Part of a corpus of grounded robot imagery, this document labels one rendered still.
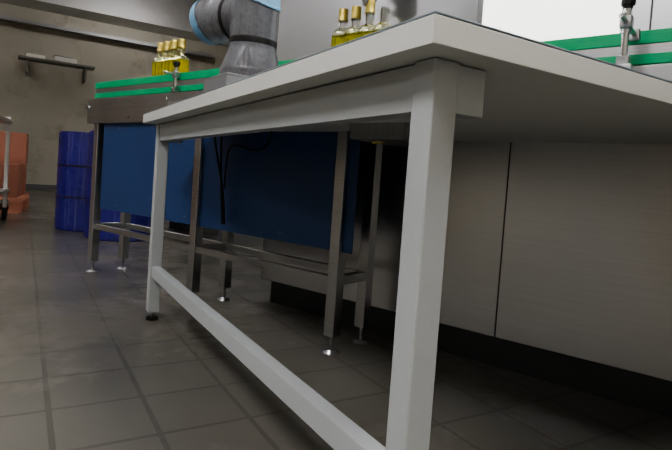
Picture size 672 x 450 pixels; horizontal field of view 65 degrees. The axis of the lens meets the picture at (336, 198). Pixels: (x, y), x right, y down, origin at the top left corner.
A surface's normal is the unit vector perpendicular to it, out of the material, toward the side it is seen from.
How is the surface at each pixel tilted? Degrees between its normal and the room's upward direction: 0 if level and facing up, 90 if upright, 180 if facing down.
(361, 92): 90
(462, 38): 90
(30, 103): 90
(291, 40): 90
